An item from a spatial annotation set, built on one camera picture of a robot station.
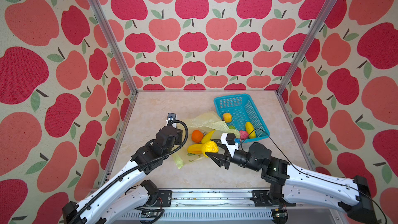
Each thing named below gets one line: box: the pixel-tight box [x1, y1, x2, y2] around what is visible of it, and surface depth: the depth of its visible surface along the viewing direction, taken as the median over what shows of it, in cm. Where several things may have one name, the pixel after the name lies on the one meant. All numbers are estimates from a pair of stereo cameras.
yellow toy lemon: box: [245, 121, 257, 139], surface depth 98 cm
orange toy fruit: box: [222, 112, 233, 123], surface depth 101 cm
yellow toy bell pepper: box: [201, 141, 220, 158], surface depth 61 cm
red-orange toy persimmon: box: [191, 129, 204, 144], surface depth 93 cm
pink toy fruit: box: [239, 130, 250, 140], surface depth 92 cm
